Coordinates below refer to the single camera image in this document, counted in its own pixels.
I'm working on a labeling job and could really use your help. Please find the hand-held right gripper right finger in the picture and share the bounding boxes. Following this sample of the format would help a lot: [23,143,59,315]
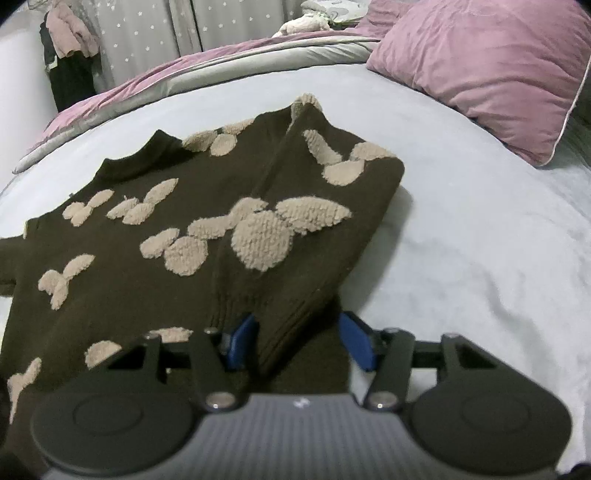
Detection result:
[338,311,498,412]

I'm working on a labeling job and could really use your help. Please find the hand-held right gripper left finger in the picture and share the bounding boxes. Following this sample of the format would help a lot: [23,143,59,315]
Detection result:
[108,313,260,412]

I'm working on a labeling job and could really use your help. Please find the brown sweater with beige patches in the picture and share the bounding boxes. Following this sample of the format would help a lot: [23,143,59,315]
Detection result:
[0,92,406,467]

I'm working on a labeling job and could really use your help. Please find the light blue bed sheet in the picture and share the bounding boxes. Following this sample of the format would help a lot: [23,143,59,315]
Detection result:
[0,68,591,480]

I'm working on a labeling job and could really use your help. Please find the pink and grey quilt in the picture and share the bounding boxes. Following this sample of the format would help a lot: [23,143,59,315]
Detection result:
[13,33,385,174]

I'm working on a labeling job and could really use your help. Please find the pink pillow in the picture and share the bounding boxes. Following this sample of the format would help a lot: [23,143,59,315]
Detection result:
[367,0,591,168]

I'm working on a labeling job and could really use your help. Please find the hanging black garment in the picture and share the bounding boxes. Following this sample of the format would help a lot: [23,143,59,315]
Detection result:
[40,22,99,112]

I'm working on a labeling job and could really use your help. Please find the grey star-print curtain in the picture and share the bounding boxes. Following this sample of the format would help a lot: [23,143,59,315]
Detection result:
[90,0,311,92]

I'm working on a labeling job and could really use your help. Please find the white plush toy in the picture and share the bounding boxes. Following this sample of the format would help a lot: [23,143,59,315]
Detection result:
[272,14,334,38]

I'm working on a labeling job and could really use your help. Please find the hanging pink garment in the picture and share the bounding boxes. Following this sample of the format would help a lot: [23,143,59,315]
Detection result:
[45,6,100,59]

